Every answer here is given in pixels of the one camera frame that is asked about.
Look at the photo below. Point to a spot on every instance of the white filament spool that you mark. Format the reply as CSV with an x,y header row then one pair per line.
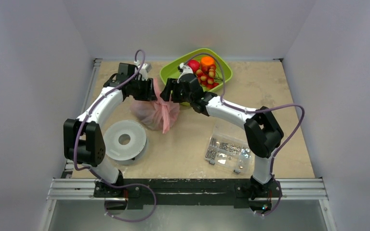
x,y
126,142

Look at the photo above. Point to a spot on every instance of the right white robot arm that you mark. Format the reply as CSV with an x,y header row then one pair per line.
x,y
263,132

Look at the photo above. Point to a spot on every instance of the orange fake tangerine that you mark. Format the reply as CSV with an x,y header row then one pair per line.
x,y
207,61

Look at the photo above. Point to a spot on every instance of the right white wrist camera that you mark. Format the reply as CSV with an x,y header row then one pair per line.
x,y
184,69

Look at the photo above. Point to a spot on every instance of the pink plastic bag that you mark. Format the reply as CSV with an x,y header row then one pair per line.
x,y
156,115

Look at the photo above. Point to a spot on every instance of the green plastic tray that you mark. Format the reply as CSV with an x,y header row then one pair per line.
x,y
224,70

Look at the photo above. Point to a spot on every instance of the fake lychee bunch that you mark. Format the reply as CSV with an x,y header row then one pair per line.
x,y
208,77

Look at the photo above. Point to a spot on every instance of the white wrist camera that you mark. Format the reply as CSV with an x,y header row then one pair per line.
x,y
143,71
184,69

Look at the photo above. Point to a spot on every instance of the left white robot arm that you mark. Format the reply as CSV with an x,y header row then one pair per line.
x,y
83,139

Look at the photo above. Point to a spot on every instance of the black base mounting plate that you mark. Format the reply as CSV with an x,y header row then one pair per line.
x,y
238,193

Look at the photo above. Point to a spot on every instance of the red fake apple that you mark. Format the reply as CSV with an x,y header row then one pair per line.
x,y
194,65

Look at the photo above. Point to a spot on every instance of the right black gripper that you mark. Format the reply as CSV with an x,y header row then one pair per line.
x,y
173,92

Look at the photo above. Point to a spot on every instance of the aluminium frame rail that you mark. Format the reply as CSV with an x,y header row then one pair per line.
x,y
83,189

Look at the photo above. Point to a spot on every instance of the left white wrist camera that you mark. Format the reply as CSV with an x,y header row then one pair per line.
x,y
143,71

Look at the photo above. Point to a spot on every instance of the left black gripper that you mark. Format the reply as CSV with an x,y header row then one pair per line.
x,y
148,95

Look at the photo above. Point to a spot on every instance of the clear plastic screw box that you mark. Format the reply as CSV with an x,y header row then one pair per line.
x,y
228,152

